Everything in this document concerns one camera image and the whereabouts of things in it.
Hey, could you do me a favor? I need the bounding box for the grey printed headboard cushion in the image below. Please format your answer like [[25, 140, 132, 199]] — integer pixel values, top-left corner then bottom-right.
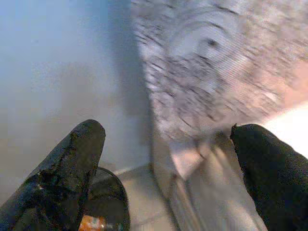
[[131, 0, 308, 183]]

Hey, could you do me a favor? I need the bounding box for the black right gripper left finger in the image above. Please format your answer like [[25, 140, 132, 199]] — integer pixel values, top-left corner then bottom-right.
[[0, 119, 106, 231]]

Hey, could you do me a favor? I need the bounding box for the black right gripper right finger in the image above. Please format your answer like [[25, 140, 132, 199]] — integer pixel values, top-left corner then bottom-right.
[[230, 123, 308, 231]]

